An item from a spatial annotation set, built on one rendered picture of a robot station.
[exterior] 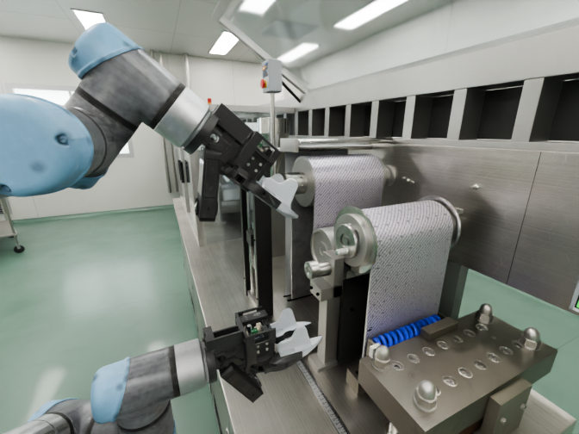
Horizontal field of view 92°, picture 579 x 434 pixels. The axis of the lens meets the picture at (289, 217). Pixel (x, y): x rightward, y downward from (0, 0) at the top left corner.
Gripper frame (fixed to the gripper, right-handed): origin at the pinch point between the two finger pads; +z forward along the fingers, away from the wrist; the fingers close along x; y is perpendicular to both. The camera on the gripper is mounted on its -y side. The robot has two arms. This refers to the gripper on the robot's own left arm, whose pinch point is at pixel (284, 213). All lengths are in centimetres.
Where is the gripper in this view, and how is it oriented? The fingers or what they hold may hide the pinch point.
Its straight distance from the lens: 50.4
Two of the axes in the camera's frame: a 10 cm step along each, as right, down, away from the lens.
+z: 6.9, 5.2, 5.0
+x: -4.2, -2.7, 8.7
